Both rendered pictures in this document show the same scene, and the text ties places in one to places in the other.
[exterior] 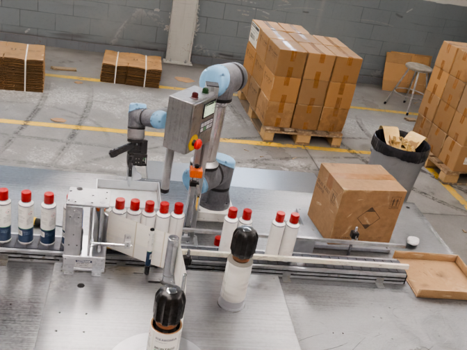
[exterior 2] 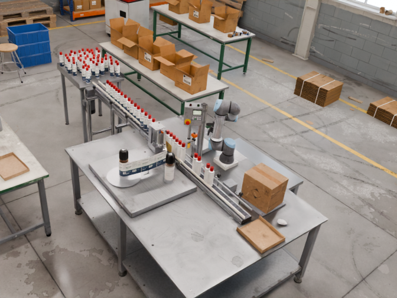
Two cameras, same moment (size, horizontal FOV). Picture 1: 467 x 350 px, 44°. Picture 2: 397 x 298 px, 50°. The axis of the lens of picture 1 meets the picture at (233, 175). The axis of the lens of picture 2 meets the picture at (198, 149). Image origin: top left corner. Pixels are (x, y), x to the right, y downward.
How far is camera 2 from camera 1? 3.10 m
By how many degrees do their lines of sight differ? 53
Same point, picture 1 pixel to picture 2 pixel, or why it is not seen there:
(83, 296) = (140, 154)
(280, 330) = (166, 194)
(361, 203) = (251, 183)
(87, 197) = (156, 125)
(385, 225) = (263, 202)
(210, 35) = not seen: outside the picture
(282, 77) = not seen: outside the picture
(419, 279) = (251, 229)
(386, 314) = (212, 222)
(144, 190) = not seen: hidden behind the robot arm
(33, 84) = (320, 101)
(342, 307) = (202, 210)
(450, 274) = (269, 239)
